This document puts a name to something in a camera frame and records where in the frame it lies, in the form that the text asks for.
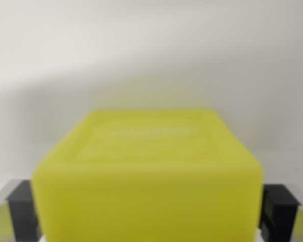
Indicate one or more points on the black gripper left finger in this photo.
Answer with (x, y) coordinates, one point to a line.
(17, 211)

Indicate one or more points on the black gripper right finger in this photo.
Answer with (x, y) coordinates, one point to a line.
(280, 214)

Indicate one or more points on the yellow cube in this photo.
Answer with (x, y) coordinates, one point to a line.
(146, 181)

